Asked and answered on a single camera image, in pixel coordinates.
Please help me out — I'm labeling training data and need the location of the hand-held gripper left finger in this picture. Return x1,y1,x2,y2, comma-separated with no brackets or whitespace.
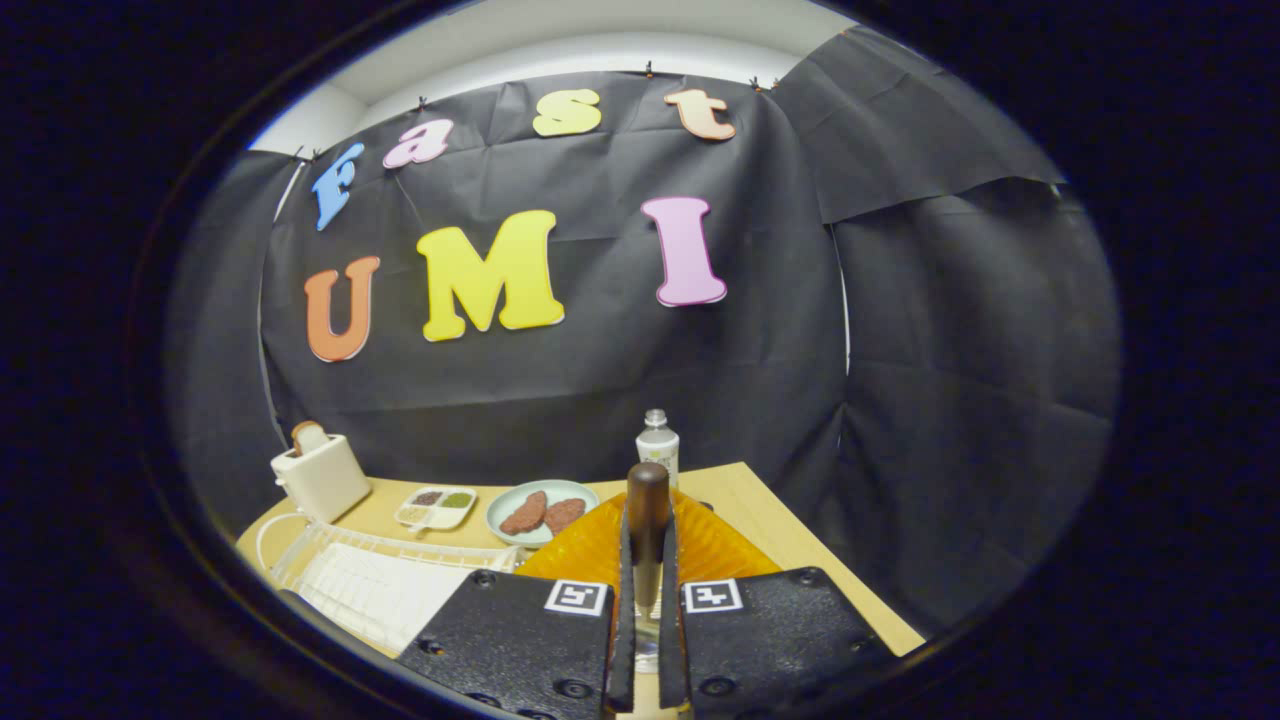
395,490,636,719

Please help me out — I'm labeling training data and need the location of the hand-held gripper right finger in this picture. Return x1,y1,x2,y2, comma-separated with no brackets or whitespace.
658,488,896,719

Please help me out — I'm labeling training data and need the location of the brown handled metal spoon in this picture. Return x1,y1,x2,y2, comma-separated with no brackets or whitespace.
626,462,672,673

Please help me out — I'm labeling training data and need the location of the white dish rack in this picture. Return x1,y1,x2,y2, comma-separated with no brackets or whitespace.
265,520,521,656

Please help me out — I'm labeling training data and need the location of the green plate with patties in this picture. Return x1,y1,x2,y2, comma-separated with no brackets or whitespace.
485,479,601,548

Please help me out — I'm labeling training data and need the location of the clear bottle green label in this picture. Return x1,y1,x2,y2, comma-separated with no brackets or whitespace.
636,408,681,491

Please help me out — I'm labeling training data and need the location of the white divided condiment tray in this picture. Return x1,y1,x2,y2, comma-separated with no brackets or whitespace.
394,485,479,532

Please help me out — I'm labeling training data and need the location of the black backdrop cloth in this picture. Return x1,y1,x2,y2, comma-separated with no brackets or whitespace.
165,25,1121,636

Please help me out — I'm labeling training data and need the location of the white toaster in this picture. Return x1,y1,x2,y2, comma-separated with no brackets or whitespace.
270,434,373,525

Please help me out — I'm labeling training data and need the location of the white power cable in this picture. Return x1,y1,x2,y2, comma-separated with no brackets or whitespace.
255,510,311,576

